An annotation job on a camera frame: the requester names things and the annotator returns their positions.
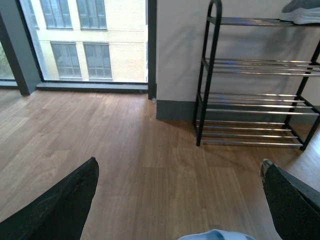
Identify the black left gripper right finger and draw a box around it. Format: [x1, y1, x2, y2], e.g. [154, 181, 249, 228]
[260, 159, 320, 240]

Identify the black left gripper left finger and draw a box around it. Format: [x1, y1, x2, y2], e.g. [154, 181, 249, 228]
[0, 157, 99, 240]

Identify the light blue slide slipper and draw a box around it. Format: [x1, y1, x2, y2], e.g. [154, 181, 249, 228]
[178, 229, 255, 240]

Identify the black metal shoe rack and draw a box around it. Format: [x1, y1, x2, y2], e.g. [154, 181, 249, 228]
[192, 0, 320, 150]

